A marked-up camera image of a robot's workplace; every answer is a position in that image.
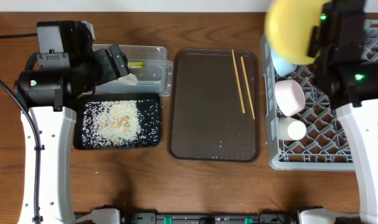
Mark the grey plastic dishwasher rack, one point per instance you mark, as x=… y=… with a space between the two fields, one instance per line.
x=324 y=146

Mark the clear plastic bin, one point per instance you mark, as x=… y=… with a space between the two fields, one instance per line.
x=155 y=77

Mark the black plastic tray bin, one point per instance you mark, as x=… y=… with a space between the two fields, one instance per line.
x=117 y=124

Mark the white bowl with crumbs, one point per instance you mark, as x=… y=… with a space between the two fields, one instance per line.
x=289 y=97

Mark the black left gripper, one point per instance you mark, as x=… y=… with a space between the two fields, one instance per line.
x=118 y=61

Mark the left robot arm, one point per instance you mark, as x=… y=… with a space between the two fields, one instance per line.
x=49 y=89

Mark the yellow plastic plate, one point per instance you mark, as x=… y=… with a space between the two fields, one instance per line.
x=288 y=28

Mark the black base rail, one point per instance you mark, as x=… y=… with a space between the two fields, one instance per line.
x=265 y=216

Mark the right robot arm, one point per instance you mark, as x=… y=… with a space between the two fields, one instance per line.
x=351 y=83

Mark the green snack wrapper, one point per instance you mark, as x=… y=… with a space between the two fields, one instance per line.
x=136 y=64

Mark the brown nut shells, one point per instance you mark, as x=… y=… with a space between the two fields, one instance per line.
x=116 y=121

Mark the wooden chopstick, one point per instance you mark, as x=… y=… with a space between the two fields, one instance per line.
x=247 y=87
x=238 y=81

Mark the spilled rice pile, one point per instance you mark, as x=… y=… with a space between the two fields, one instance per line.
x=118 y=124

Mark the white paper cup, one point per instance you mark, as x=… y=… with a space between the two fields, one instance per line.
x=291 y=129

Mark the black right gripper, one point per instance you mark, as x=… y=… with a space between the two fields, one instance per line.
x=315 y=45

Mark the dark brown serving tray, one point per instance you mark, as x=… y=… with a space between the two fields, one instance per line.
x=207 y=123

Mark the light blue bowl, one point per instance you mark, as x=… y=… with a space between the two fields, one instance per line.
x=282 y=67

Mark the white tissue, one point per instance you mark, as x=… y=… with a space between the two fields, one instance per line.
x=130 y=79

